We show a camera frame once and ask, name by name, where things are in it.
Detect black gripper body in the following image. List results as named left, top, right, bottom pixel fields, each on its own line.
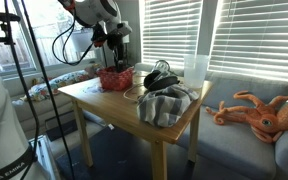
left=105, top=31, right=127, bottom=63

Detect red woven basket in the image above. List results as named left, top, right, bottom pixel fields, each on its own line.
left=97, top=65, right=135, bottom=92

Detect bluish table sticker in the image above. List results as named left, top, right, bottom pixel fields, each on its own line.
left=83, top=84, right=106, bottom=95

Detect black headphones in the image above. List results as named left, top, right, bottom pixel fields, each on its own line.
left=143, top=69, right=181, bottom=93

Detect narrow white window blind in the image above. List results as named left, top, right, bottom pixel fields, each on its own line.
left=140, top=0, right=203, bottom=73

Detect blue white striped towel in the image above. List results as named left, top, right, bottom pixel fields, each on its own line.
left=136, top=83, right=200, bottom=128

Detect floral cushion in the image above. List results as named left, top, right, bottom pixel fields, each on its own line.
left=22, top=68, right=98, bottom=103

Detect translucent plastic cup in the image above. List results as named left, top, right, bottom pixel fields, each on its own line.
left=183, top=54, right=211, bottom=90

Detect dark blue rug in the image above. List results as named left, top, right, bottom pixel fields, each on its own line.
left=55, top=126, right=198, bottom=180

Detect beige couch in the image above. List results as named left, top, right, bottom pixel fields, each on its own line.
left=3, top=63, right=108, bottom=141

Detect wooden table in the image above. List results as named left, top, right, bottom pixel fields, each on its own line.
left=57, top=68, right=214, bottom=180

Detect grey sofa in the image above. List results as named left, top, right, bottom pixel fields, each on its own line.
left=133, top=63, right=288, bottom=180

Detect wide white window blind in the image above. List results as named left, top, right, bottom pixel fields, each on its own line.
left=208, top=0, right=288, bottom=98

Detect orange octopus plush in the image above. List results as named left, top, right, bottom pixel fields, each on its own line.
left=205, top=90, right=288, bottom=144

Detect white USB cable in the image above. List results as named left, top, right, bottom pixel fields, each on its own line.
left=123, top=82, right=147, bottom=103

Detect metal wire whisk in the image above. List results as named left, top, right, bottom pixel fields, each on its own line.
left=154, top=59, right=178, bottom=76

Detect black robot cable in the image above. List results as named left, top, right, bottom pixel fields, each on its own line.
left=52, top=9, right=97, bottom=66

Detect white window frame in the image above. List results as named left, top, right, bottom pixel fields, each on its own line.
left=0, top=0, right=100, bottom=79

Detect black camera stand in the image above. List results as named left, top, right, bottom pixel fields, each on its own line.
left=0, top=0, right=77, bottom=180

